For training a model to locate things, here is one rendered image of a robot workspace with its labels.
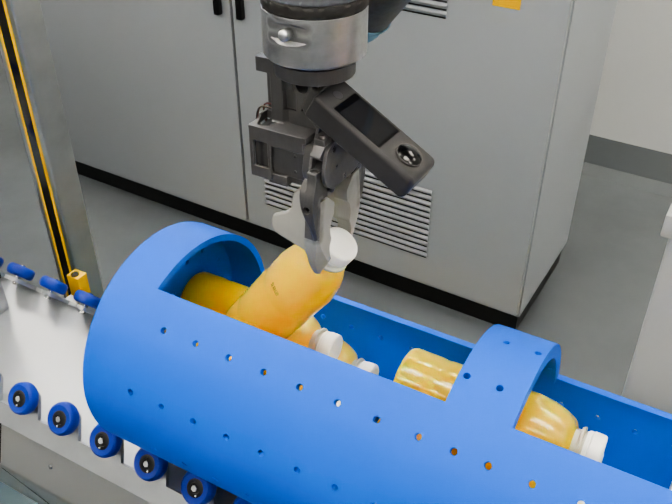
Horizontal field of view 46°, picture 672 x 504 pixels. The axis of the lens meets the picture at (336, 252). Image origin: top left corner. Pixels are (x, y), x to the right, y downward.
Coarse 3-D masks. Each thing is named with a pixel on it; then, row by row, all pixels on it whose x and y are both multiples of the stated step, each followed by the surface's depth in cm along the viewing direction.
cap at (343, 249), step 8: (336, 232) 78; (344, 232) 79; (336, 240) 78; (344, 240) 79; (352, 240) 79; (336, 248) 77; (344, 248) 78; (352, 248) 79; (336, 256) 77; (344, 256) 77; (352, 256) 78; (328, 264) 78; (336, 264) 78; (344, 264) 78
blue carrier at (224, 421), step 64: (192, 256) 100; (256, 256) 104; (128, 320) 86; (192, 320) 84; (320, 320) 105; (384, 320) 100; (128, 384) 86; (192, 384) 82; (256, 384) 79; (320, 384) 77; (384, 384) 75; (512, 384) 73; (576, 384) 90; (192, 448) 84; (256, 448) 79; (320, 448) 76; (384, 448) 73; (448, 448) 71; (512, 448) 70; (640, 448) 89
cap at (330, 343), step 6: (324, 336) 94; (330, 336) 94; (336, 336) 94; (318, 342) 94; (324, 342) 94; (330, 342) 94; (336, 342) 95; (342, 342) 96; (318, 348) 94; (324, 348) 94; (330, 348) 93; (336, 348) 95; (330, 354) 94; (336, 354) 96
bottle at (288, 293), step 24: (288, 264) 80; (264, 288) 83; (288, 288) 80; (312, 288) 79; (336, 288) 81; (240, 312) 87; (264, 312) 84; (288, 312) 82; (312, 312) 83; (288, 336) 88
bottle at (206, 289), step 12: (204, 276) 101; (216, 276) 101; (192, 288) 100; (204, 288) 99; (216, 288) 99; (228, 288) 99; (240, 288) 99; (192, 300) 99; (204, 300) 98; (216, 300) 98; (228, 300) 98; (312, 324) 95; (300, 336) 94; (312, 336) 95; (312, 348) 94
